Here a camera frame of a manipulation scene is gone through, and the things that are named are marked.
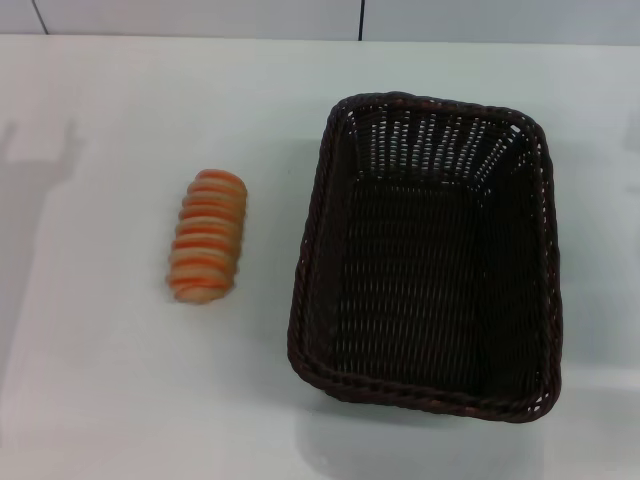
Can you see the orange striped bread roll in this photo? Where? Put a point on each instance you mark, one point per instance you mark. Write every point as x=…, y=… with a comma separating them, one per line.
x=207, y=240

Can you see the black vertical wall strip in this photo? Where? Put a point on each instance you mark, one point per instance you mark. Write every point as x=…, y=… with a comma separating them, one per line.
x=360, y=20

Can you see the black woven rectangular basket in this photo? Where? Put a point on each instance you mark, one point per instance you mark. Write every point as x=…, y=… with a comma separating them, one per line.
x=415, y=280

